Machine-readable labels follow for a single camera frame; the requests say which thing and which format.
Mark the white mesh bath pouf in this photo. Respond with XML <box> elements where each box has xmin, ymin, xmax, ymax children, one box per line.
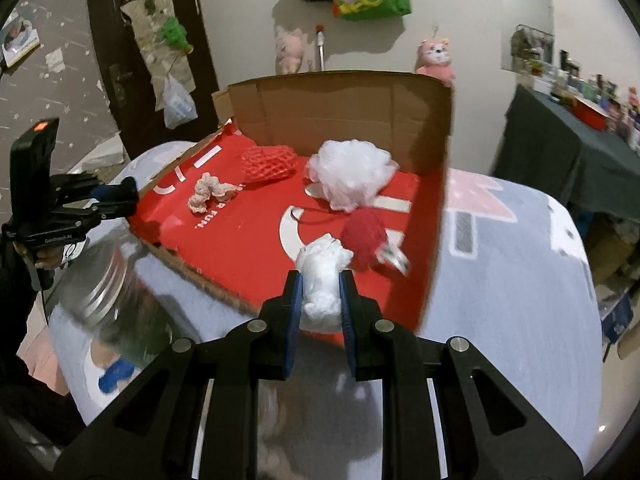
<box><xmin>305</xmin><ymin>139</ymin><xmax>400</xmax><ymax>213</ymax></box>

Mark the red foam fruit net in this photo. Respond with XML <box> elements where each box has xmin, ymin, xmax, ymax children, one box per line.
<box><xmin>241</xmin><ymin>144</ymin><xmax>297</xmax><ymax>183</ymax></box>

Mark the red basin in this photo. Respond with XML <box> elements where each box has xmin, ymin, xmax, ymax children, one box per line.
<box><xmin>572</xmin><ymin>96</ymin><xmax>613</xmax><ymax>131</ymax></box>

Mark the row of bottles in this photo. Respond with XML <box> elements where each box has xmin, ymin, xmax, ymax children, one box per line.
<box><xmin>510</xmin><ymin>25</ymin><xmax>640</xmax><ymax>151</ymax></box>

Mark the pink bed sheet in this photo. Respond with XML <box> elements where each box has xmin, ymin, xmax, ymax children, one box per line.
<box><xmin>20</xmin><ymin>327</ymin><xmax>71</xmax><ymax>396</ymax></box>

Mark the clear plastic bag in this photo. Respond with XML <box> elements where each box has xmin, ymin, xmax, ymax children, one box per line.
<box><xmin>164</xmin><ymin>74</ymin><xmax>197</xmax><ymax>130</ymax></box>

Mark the glass jar metal lid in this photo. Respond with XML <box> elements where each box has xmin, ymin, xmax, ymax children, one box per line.
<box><xmin>50</xmin><ymin>247</ymin><xmax>176</xmax><ymax>371</ymax></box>

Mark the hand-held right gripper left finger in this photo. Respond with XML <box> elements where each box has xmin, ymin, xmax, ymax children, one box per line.
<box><xmin>52</xmin><ymin>270</ymin><xmax>306</xmax><ymax>480</ymax></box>

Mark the green plush toy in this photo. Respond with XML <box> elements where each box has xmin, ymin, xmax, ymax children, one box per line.
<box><xmin>159</xmin><ymin>16</ymin><xmax>193</xmax><ymax>53</ymax></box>

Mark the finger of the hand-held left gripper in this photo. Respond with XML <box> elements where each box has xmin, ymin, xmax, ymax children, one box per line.
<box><xmin>92</xmin><ymin>176</ymin><xmax>139</xmax><ymax>202</ymax></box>
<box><xmin>97</xmin><ymin>194</ymin><xmax>141</xmax><ymax>222</ymax></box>

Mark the door handle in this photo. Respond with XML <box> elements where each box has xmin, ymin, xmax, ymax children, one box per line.
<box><xmin>109</xmin><ymin>64</ymin><xmax>128</xmax><ymax>111</ymax></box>

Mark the wall mirror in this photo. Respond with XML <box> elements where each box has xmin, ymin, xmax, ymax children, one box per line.
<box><xmin>500</xmin><ymin>0</ymin><xmax>556</xmax><ymax>78</ymax></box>

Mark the hanging paper organizer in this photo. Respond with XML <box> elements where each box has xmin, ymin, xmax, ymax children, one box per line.
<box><xmin>122</xmin><ymin>0</ymin><xmax>196</xmax><ymax>111</ymax></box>

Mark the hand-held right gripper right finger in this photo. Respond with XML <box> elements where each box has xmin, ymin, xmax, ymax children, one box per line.
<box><xmin>339</xmin><ymin>270</ymin><xmax>586</xmax><ymax>480</ymax></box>

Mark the red plush rabbit pouch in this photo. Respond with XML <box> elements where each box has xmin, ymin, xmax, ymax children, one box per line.
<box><xmin>340</xmin><ymin>208</ymin><xmax>412</xmax><ymax>276</ymax></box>

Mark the table with dark green cloth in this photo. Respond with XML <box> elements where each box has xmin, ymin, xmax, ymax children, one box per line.
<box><xmin>492</xmin><ymin>85</ymin><xmax>640</xmax><ymax>221</ymax></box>

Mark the small white cloth bundle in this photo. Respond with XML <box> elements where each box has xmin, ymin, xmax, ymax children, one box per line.
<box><xmin>295</xmin><ymin>234</ymin><xmax>353</xmax><ymax>333</ymax></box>

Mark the cream crocheted scrunchie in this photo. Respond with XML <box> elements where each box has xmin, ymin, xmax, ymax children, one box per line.
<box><xmin>187</xmin><ymin>172</ymin><xmax>240</xmax><ymax>215</ymax></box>

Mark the pink cat plush toy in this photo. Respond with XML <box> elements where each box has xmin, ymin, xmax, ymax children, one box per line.
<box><xmin>416</xmin><ymin>36</ymin><xmax>457</xmax><ymax>86</ymax></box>

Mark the pink pig plush toy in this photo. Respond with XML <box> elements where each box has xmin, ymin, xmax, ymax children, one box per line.
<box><xmin>274</xmin><ymin>27</ymin><xmax>307</xmax><ymax>75</ymax></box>

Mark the person's left hand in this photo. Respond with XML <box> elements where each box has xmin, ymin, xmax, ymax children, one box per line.
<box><xmin>12</xmin><ymin>240</ymin><xmax>68</xmax><ymax>273</ymax></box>

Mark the brown door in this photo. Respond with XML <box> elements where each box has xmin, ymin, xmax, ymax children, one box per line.
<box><xmin>85</xmin><ymin>0</ymin><xmax>221</xmax><ymax>161</ymax></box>

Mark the cardboard box red inside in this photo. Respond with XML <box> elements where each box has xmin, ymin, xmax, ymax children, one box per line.
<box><xmin>129</xmin><ymin>71</ymin><xmax>455</xmax><ymax>333</ymax></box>

